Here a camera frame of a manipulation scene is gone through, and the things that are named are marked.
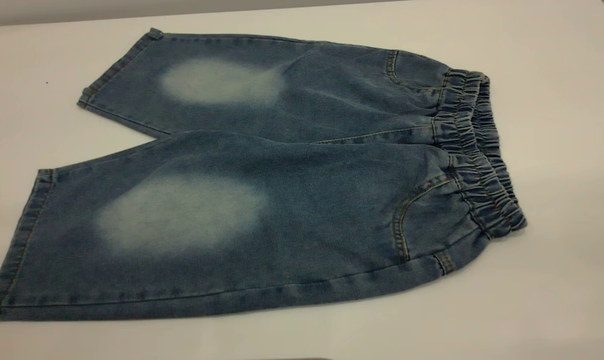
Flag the blue denim shorts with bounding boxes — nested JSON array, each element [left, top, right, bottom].
[[0, 27, 528, 322]]

